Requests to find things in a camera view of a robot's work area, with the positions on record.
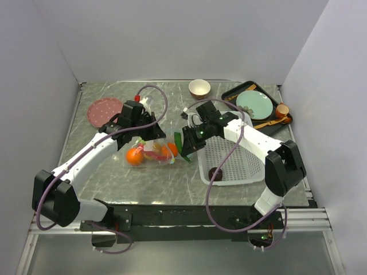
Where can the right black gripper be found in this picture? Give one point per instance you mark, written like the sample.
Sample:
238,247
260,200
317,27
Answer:
190,143

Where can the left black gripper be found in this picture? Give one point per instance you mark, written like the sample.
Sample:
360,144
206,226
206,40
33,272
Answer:
156,132

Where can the green chili pepper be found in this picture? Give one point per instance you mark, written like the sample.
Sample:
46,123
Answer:
179,146

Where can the orange tangerine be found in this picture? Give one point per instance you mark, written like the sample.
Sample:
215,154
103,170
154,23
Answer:
134,156
169,150

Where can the red chili pepper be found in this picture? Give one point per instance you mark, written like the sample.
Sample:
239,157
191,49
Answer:
162,158

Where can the yellow orange mango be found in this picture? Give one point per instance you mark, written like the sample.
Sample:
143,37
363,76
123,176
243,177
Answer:
152,151

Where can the clear zip top bag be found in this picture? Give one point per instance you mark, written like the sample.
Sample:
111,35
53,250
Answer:
152,163

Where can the dark purple mangosteen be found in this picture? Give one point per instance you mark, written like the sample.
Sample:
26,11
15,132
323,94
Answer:
217,176

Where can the green wrinkled fruit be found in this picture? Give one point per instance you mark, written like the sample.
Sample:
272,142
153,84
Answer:
140,141

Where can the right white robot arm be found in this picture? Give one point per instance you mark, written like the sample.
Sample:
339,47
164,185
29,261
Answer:
284,167

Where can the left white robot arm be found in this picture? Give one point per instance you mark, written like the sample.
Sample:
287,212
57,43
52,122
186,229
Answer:
55,193

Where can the pink dotted plate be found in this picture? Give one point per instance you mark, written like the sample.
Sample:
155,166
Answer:
102,110

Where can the white ceramic bowl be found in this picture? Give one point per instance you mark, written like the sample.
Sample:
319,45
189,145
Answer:
199,88

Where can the white plastic basket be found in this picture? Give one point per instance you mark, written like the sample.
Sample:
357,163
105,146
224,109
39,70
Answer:
242,167

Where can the light green plate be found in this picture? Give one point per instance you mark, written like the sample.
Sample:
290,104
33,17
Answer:
255,103

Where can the black tray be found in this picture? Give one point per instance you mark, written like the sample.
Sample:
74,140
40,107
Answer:
269,130

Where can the wooden chopsticks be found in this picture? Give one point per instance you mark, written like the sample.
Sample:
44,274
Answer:
234,92

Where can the small brown cup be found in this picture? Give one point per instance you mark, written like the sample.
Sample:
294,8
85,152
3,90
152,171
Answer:
282,111

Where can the wooden spoon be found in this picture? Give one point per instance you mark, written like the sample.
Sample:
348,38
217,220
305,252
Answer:
265,123

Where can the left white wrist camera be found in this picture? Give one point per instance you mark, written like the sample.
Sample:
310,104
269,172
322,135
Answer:
145,101

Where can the black base frame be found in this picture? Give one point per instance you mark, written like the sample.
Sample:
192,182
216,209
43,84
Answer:
148,223

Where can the aluminium rail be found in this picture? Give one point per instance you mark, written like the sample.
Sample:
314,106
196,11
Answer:
299,220

